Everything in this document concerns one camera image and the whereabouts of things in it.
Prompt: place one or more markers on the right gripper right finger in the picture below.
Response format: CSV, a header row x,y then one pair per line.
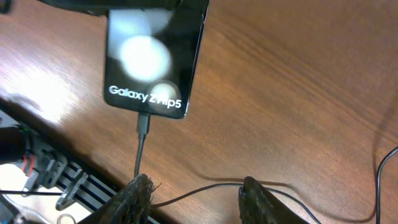
x,y
258,206

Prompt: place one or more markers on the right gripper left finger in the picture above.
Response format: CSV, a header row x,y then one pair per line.
x,y
131,205

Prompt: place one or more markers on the black Galaxy flip smartphone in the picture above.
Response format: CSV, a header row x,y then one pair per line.
x,y
151,57

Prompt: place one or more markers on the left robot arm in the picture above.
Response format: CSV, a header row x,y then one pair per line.
x,y
100,7

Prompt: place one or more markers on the black metal rail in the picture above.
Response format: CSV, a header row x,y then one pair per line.
x,y
41,180

